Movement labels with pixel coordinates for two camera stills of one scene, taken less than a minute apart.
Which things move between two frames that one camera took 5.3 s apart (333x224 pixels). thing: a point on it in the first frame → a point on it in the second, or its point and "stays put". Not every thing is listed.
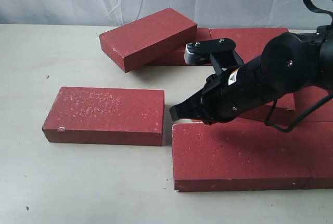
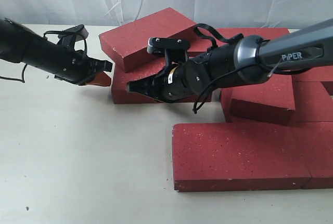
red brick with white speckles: (106, 116) → (120, 81)
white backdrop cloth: (100, 2) stays put
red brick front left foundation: (226, 157) stays put
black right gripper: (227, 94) → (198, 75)
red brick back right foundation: (248, 42) stays put
